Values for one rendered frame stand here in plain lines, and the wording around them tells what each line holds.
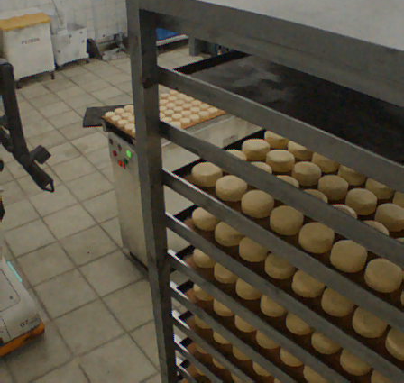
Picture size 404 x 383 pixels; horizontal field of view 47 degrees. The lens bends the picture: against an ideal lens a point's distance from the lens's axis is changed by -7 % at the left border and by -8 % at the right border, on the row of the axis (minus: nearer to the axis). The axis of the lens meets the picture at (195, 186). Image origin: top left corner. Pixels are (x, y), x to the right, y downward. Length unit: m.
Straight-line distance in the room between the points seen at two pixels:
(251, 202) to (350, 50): 0.35
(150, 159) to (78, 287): 2.07
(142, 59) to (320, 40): 0.31
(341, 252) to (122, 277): 2.23
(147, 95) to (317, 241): 0.32
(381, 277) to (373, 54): 0.31
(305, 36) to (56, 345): 2.24
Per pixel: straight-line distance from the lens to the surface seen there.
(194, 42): 2.86
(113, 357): 2.44
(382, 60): 0.45
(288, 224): 0.70
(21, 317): 2.39
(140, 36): 0.70
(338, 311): 0.72
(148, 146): 0.77
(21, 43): 5.50
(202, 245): 0.81
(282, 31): 0.51
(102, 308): 2.66
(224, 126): 2.51
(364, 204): 0.77
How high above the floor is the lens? 1.94
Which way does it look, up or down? 34 degrees down
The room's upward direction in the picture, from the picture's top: 1 degrees counter-clockwise
